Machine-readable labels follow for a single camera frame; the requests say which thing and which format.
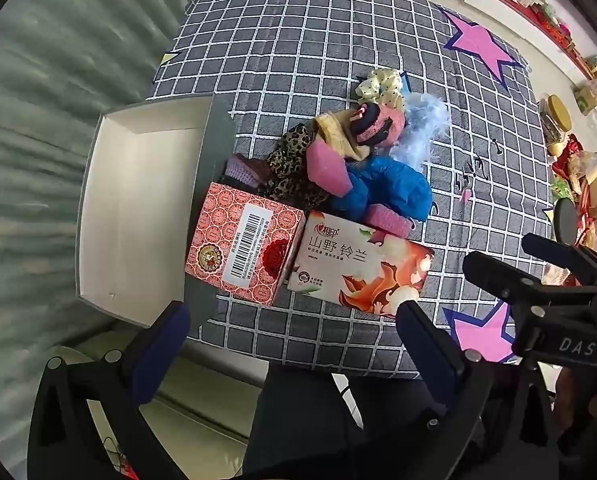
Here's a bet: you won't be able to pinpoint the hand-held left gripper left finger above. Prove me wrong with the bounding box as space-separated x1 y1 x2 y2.
27 301 192 480

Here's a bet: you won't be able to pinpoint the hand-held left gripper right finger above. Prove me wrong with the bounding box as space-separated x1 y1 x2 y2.
396 300 495 480

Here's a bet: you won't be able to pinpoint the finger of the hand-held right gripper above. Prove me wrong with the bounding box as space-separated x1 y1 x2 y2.
463 251 597 311
521 232 597 287

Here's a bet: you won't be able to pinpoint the grey storage box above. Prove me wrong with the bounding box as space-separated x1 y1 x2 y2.
76 94 236 336

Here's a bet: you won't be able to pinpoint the pink black striped sock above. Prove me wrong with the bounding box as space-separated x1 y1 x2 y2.
351 102 407 148

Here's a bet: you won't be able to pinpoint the pink sponge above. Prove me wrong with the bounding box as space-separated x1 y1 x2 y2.
306 139 354 196

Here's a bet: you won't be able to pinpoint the person's right hand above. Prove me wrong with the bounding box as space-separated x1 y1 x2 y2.
553 367 597 441

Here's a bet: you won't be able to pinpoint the black round disc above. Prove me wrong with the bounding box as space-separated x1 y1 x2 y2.
553 199 579 248

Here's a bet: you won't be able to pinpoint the pile of snack packets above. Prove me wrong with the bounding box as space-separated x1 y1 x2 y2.
549 132 597 261

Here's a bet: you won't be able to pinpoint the floral tissue pack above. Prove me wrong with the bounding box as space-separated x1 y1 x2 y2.
287 210 435 317

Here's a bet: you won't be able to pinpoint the pink knitted cloth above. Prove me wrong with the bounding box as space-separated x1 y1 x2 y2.
363 204 417 238

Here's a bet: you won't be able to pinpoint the red patterned carton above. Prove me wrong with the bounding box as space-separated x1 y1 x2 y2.
184 182 307 307

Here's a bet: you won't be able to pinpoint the yellow-lid jar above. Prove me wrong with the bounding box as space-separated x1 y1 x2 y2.
539 94 573 146

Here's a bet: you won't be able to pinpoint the person's dark trousers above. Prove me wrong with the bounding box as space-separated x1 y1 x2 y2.
243 365 429 480

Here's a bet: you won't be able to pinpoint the light blue fluffy cloth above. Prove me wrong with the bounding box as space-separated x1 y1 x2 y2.
396 92 452 168

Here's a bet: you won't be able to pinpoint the yellow cloth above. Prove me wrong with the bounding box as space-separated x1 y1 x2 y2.
313 110 374 161

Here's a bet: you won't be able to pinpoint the leopard print cloth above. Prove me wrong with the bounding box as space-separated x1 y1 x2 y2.
266 125 332 208

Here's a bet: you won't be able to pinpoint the polka-dot scrunchie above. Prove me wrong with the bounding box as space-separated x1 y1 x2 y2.
355 67 412 111

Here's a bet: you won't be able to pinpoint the green pleated curtain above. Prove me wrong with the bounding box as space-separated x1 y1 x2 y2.
0 0 219 361

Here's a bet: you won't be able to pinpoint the grey checked star blanket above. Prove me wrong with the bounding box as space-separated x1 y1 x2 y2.
146 0 554 378

